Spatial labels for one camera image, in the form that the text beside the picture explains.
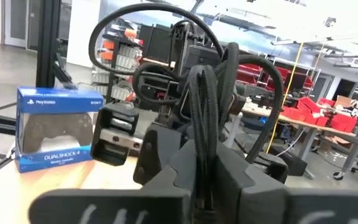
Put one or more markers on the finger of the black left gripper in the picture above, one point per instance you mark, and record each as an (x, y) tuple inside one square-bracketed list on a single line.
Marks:
[(154, 149)]

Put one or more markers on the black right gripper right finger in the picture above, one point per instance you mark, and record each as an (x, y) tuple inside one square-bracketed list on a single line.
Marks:
[(259, 205)]

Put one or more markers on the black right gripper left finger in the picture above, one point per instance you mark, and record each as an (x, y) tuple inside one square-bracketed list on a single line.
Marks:
[(154, 205)]

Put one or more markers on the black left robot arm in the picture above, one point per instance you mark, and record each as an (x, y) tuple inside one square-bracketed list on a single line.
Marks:
[(197, 56)]

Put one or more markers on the shelf with orange bins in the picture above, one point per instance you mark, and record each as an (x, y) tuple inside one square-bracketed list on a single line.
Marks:
[(117, 62)]

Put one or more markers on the blue PlayStation controller box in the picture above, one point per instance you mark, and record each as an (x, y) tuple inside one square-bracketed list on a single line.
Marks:
[(54, 102)]

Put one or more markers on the wooden top workbench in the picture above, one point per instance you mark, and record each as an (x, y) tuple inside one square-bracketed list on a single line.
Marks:
[(303, 124)]

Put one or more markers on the red plastic storage bin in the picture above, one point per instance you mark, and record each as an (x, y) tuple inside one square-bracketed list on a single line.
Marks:
[(343, 123), (309, 105), (294, 113)]

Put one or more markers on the black aluminium table frame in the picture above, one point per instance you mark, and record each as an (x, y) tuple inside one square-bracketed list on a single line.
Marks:
[(47, 46)]

